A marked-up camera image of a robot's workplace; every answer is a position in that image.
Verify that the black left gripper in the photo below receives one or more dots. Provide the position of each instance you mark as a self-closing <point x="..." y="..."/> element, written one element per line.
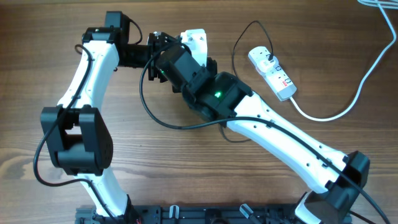
<point x="154" y="52"/>

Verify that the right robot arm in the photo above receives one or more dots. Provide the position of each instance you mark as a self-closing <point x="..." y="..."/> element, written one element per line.
<point x="334" y="178"/>

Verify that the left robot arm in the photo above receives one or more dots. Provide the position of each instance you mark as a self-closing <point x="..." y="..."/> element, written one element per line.
<point x="74" y="130"/>

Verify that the white charger adapter plug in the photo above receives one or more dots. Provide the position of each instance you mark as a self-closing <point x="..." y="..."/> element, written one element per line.
<point x="264" y="66"/>

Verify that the white power strip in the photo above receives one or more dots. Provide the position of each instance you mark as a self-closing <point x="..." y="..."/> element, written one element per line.
<point x="278" y="81"/>

